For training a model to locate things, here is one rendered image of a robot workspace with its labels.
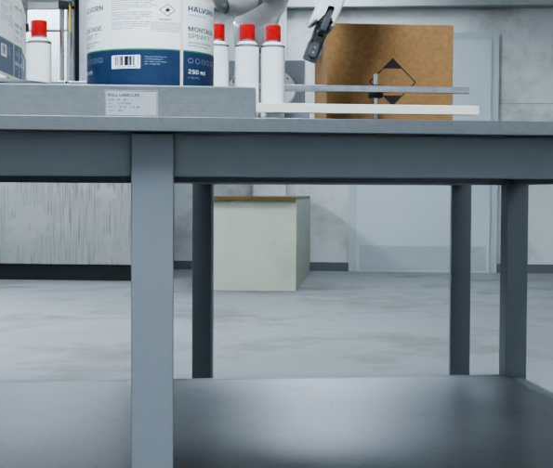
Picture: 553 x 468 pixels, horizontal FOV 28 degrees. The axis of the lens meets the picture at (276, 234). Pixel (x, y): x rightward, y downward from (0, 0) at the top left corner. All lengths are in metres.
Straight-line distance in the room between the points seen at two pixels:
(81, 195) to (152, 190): 7.54
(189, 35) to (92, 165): 0.27
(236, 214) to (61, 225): 1.66
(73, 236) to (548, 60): 4.50
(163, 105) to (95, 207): 7.48
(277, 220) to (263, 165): 6.56
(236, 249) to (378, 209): 2.34
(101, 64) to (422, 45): 1.12
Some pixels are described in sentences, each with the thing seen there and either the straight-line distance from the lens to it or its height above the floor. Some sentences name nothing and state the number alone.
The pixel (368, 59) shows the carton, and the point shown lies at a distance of 2.64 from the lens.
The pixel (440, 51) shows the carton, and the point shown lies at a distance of 2.68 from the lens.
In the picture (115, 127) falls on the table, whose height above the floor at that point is 0.81.
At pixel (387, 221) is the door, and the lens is 10.21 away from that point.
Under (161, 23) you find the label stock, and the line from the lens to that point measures 1.71.
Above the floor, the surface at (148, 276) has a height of 0.61.
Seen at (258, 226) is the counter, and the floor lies 0.47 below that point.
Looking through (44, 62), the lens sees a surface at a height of 0.99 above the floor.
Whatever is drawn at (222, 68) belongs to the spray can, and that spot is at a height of 0.99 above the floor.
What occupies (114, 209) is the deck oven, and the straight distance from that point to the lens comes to 9.06.
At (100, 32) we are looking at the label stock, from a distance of 1.74.
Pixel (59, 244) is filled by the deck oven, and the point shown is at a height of 0.29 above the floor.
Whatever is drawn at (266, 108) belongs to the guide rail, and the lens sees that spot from 2.38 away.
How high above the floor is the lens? 0.73
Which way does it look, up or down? 2 degrees down
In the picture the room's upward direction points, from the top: straight up
